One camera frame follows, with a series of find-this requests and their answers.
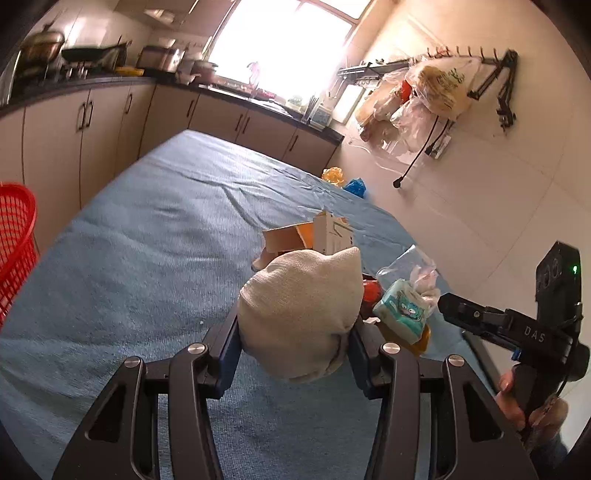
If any transparent hanging plastic bag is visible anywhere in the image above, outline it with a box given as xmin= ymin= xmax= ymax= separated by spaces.
xmin=390 ymin=99 xmax=452 ymax=154

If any red foil wrapper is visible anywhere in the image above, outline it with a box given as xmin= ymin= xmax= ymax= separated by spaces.
xmin=361 ymin=274 xmax=384 ymax=319

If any gas stove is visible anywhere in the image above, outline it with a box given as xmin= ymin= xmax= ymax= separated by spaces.
xmin=46 ymin=62 xmax=116 ymax=83

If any steel wok with lid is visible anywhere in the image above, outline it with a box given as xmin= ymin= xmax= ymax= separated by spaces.
xmin=19 ymin=30 xmax=66 ymax=64

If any white cutting board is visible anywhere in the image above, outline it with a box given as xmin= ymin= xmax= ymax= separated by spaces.
xmin=332 ymin=83 xmax=366 ymax=123

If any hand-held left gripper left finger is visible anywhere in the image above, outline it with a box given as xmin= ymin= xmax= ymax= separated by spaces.
xmin=52 ymin=310 xmax=242 ymax=480

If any utensil holder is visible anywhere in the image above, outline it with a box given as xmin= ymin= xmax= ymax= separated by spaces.
xmin=302 ymin=95 xmax=334 ymax=130

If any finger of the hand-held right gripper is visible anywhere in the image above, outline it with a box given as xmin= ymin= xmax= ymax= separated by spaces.
xmin=438 ymin=292 xmax=516 ymax=343

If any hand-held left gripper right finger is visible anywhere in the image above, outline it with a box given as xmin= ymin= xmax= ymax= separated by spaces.
xmin=347 ymin=318 xmax=540 ymax=480

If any crumpled white tissue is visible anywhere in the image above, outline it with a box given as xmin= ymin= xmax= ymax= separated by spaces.
xmin=409 ymin=265 xmax=440 ymax=306

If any blue table cloth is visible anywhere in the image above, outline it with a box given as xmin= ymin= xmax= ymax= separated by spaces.
xmin=0 ymin=129 xmax=490 ymax=480

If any yellow plastic container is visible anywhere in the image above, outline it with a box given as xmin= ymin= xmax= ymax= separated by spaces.
xmin=376 ymin=320 xmax=432 ymax=358

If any steel rice cooker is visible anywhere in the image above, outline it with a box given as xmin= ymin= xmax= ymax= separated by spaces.
xmin=136 ymin=45 xmax=186 ymax=75

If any beige base cabinet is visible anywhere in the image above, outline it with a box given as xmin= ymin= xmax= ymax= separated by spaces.
xmin=139 ymin=83 xmax=345 ymax=175
xmin=0 ymin=76 xmax=157 ymax=252

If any black cable with plug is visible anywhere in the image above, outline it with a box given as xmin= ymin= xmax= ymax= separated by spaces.
xmin=392 ymin=114 xmax=440 ymax=190

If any wall rack with hooks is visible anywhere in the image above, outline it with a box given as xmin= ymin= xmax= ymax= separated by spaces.
xmin=337 ymin=45 xmax=508 ymax=88

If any tissue packet with cartoon print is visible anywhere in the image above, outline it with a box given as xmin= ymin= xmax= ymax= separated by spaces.
xmin=373 ymin=278 xmax=432 ymax=339

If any white paper carton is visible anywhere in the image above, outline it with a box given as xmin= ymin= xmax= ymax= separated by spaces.
xmin=312 ymin=210 xmax=355 ymax=256

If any wall power socket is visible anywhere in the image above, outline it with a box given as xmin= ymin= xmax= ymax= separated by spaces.
xmin=425 ymin=134 xmax=452 ymax=160

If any black frying pan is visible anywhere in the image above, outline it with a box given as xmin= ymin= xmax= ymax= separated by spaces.
xmin=61 ymin=42 xmax=129 ymax=66

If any person's right forearm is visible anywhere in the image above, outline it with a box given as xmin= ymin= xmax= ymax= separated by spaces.
xmin=526 ymin=436 xmax=575 ymax=480

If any beige cloth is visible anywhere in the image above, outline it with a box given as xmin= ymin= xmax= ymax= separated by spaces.
xmin=237 ymin=246 xmax=365 ymax=382

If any small cooking pot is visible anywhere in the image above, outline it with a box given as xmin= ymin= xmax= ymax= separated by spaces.
xmin=191 ymin=59 xmax=219 ymax=83

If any range hood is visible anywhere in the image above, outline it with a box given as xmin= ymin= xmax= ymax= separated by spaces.
xmin=115 ymin=0 xmax=242 ymax=29

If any clear plastic bag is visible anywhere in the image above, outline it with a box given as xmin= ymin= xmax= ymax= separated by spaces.
xmin=375 ymin=244 xmax=437 ymax=296

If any window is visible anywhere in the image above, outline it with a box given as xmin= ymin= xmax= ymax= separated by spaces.
xmin=210 ymin=0 xmax=372 ymax=100

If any red plastic basket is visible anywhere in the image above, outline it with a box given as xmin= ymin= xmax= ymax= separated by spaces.
xmin=0 ymin=183 xmax=38 ymax=325

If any person's right hand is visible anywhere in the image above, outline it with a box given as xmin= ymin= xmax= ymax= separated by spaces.
xmin=498 ymin=367 xmax=570 ymax=446

